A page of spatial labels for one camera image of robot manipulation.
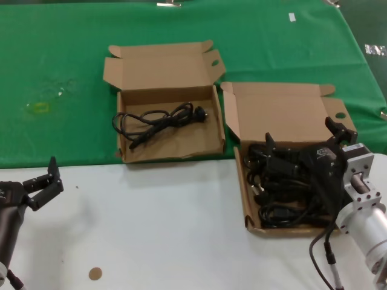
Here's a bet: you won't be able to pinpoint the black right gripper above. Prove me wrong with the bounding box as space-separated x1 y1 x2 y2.
265 117 358 212

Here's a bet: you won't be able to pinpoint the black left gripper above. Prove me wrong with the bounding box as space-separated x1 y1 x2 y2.
0 156 65 211

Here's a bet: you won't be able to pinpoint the black power cable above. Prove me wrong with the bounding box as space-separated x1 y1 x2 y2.
111 101 209 150

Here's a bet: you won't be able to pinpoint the cardboard box, round flap hole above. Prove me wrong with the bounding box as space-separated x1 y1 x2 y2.
220 81 358 239

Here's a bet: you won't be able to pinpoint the cardboard box, oval flap hole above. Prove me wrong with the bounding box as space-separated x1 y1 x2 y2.
102 39 227 164

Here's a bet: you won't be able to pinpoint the green table cloth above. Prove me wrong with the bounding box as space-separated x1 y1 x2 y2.
0 1 387 170

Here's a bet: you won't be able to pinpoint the tangled black power cables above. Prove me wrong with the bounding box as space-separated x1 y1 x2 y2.
245 141 336 230

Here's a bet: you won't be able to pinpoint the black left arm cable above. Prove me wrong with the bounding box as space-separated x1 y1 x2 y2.
5 268 25 290

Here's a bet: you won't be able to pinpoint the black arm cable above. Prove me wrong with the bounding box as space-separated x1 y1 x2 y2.
5 268 25 290
308 220 345 290

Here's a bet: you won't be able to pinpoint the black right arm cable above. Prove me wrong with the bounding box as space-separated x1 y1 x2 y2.
308 220 345 290

